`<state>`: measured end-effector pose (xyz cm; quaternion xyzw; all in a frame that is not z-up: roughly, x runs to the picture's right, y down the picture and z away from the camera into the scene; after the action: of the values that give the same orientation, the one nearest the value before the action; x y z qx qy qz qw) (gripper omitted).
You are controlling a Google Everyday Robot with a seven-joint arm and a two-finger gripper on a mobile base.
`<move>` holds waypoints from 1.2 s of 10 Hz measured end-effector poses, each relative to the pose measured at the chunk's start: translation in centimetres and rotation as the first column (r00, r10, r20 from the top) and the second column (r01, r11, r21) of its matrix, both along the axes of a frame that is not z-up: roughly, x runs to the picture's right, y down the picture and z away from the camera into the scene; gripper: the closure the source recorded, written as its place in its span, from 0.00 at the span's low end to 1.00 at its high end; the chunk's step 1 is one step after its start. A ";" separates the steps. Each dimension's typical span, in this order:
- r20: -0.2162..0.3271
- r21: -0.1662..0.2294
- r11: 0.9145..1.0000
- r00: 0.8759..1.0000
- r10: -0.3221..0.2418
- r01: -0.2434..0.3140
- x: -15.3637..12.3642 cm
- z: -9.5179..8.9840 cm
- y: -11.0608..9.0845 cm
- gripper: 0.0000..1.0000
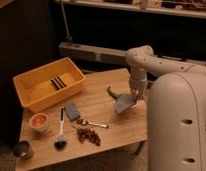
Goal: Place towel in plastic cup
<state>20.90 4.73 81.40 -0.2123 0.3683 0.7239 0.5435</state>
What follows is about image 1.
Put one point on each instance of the white plastic cup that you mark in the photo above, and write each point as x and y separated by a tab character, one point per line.
39	122

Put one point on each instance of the white shelf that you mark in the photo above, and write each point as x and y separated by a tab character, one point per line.
145	6

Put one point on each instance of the white robot body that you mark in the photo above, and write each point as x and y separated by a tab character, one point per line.
176	118

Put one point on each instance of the yellow plastic bin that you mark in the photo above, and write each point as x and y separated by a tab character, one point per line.
35	90

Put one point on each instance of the grey towel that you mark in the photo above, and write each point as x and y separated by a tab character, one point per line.
123	102

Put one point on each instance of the metal can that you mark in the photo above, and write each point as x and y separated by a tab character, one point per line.
23	150

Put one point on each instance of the dark striped item in bin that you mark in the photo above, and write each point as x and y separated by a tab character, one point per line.
58	83

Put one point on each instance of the grey sponge block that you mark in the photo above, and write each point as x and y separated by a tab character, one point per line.
72	112

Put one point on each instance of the white handled brush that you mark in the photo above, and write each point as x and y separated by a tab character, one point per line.
60	141

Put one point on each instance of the metal spoon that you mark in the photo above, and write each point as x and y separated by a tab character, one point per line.
86	122

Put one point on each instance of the wooden table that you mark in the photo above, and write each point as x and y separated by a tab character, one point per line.
99	129

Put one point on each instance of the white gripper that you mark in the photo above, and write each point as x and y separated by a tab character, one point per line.
138	81

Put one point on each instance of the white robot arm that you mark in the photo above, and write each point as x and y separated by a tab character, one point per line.
142	60

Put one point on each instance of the metal pole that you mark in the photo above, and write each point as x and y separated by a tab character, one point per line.
68	36

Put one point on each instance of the green object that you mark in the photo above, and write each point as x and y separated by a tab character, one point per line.
112	93

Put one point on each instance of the grey baseboard rail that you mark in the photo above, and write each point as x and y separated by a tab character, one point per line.
97	54

